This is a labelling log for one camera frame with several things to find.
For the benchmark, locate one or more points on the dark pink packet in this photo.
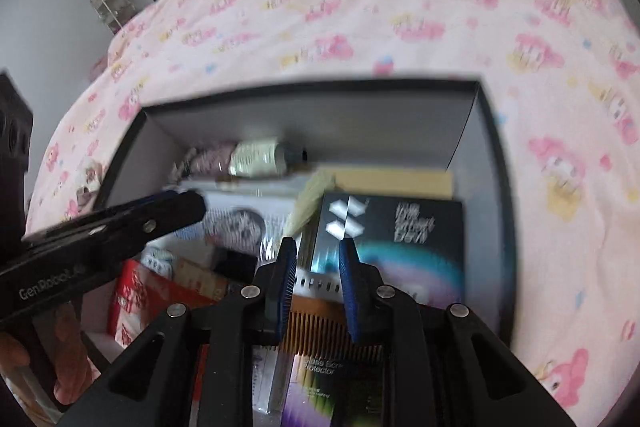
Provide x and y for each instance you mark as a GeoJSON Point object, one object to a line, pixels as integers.
{"type": "Point", "coordinates": [205, 159]}

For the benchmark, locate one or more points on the black package with white marks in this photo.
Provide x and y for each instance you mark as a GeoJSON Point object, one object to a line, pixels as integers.
{"type": "Point", "coordinates": [400, 237]}

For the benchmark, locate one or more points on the wooden comb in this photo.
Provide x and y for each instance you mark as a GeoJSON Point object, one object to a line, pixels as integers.
{"type": "Point", "coordinates": [320, 322]}

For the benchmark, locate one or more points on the white silver packet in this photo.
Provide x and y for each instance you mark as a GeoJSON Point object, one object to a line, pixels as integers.
{"type": "Point", "coordinates": [157, 259]}

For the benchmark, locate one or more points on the tan cardboard sheet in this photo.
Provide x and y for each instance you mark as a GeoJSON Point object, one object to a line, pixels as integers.
{"type": "Point", "coordinates": [395, 182]}

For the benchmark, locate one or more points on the pink printed blanket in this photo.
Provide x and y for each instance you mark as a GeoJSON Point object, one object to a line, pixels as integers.
{"type": "Point", "coordinates": [400, 7]}

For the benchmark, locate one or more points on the clear plastic packet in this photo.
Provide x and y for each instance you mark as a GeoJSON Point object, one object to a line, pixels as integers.
{"type": "Point", "coordinates": [270, 382]}

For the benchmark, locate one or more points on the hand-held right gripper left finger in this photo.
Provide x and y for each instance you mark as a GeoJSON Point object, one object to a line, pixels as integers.
{"type": "Point", "coordinates": [284, 292]}

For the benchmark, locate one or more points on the orange red packet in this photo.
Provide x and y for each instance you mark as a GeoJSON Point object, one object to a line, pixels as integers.
{"type": "Point", "coordinates": [197, 282]}

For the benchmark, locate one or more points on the pale cream tube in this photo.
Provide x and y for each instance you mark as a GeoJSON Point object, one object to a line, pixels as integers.
{"type": "Point", "coordinates": [255, 157]}

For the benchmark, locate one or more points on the red printed packet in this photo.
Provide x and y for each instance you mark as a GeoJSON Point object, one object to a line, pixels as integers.
{"type": "Point", "coordinates": [132, 302]}

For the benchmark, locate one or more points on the person's left hand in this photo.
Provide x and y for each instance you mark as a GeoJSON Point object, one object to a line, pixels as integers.
{"type": "Point", "coordinates": [72, 357]}

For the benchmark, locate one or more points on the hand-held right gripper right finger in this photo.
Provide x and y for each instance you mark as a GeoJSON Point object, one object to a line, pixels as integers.
{"type": "Point", "coordinates": [350, 297]}

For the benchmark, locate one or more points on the dark cardboard box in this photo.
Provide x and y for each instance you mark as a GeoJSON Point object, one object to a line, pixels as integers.
{"type": "Point", "coordinates": [325, 127]}

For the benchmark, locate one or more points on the black package with purple print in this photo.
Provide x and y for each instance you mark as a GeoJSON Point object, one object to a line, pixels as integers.
{"type": "Point", "coordinates": [320, 387]}

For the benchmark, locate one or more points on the cartoon comic book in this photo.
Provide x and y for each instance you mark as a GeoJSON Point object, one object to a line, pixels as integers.
{"type": "Point", "coordinates": [235, 222]}

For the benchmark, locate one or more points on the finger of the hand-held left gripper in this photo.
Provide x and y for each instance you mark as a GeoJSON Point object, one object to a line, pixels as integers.
{"type": "Point", "coordinates": [150, 217]}

